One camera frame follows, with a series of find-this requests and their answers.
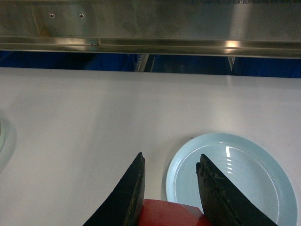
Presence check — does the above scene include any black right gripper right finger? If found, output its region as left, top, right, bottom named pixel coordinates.
left=196, top=154, right=276, bottom=226

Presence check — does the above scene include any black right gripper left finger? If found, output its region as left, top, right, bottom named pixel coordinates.
left=84, top=152, right=145, bottom=226

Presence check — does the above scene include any red toy building block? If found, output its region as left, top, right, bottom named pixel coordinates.
left=138, top=199, right=211, bottom=226

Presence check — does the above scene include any light blue plate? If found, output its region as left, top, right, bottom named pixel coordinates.
left=166, top=133, right=298, bottom=226

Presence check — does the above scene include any pale green plate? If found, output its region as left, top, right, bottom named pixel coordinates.
left=0, top=119, right=8, bottom=151

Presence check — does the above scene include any stainless steel shelf rail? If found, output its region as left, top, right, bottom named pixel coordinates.
left=0, top=0, right=301, bottom=58

